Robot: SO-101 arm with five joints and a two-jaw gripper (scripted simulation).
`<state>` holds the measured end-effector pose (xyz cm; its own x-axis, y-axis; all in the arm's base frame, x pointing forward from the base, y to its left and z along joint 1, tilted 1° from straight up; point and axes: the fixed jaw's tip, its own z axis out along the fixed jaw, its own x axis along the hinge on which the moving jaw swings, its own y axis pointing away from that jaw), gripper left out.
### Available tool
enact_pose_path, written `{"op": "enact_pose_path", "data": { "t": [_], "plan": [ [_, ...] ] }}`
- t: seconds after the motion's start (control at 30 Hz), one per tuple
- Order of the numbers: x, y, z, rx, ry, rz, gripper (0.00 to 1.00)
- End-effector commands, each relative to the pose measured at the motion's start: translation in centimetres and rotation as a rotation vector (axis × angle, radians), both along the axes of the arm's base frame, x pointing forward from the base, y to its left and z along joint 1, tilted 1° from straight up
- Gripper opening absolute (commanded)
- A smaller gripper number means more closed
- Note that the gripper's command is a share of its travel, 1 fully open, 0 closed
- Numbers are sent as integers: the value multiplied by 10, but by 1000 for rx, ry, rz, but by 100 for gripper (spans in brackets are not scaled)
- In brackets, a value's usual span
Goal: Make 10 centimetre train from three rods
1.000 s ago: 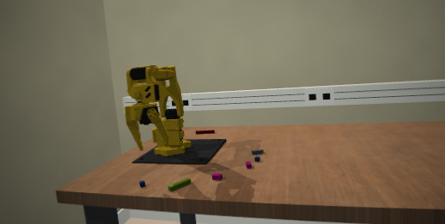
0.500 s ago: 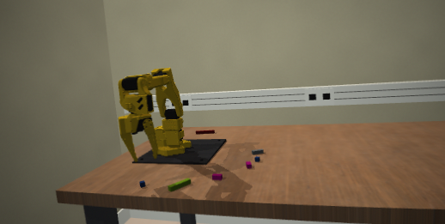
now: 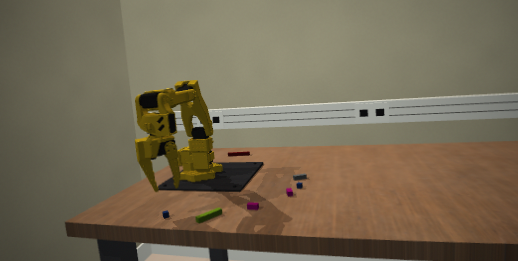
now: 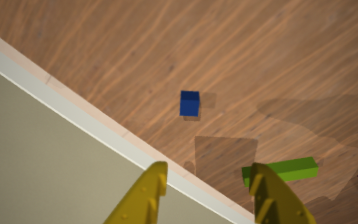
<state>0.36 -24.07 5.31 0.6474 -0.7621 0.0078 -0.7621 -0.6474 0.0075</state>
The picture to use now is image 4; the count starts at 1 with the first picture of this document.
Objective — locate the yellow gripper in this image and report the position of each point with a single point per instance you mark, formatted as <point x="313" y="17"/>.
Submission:
<point x="274" y="201"/>

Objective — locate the blue cube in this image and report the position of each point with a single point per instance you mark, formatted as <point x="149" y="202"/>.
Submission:
<point x="189" y="103"/>

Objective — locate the lime green rectangular rod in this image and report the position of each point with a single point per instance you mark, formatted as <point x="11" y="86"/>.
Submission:
<point x="288" y="170"/>

